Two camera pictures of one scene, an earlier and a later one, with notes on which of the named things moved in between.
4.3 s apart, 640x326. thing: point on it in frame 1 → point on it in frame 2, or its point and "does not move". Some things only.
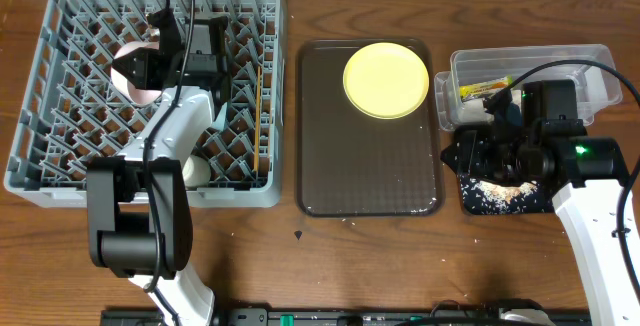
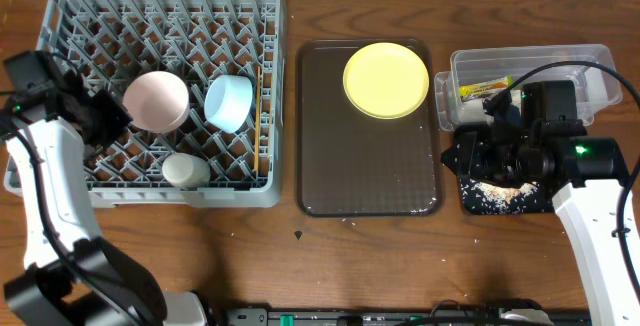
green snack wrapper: (484, 90) does not move
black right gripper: (478, 152) does not move
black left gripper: (136, 69) → (107, 120)
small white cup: (196, 171) does not move
